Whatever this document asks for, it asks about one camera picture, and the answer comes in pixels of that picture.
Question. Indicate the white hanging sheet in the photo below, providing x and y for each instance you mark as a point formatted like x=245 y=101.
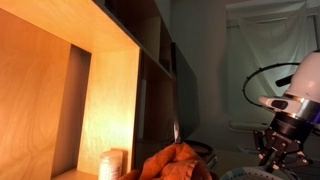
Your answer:
x=266 y=43

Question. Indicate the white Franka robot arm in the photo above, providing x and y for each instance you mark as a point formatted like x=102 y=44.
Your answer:
x=306 y=83

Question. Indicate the black computer monitor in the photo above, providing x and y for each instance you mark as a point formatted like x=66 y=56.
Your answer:
x=185 y=96

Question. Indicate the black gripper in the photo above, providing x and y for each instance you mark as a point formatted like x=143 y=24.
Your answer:
x=286 y=130

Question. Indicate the light wooden shelf unit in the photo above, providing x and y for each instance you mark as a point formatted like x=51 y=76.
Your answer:
x=50 y=83

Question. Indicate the dark round tray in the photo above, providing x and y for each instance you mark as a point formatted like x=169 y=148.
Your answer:
x=200 y=147

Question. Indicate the white blue tennis racket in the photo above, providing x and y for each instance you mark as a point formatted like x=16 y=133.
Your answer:
x=253 y=173

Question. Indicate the orange terry towel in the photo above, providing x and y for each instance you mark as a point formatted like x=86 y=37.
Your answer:
x=173 y=165

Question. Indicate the pale pink cylindrical roll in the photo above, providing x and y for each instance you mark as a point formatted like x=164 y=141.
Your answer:
x=110 y=165

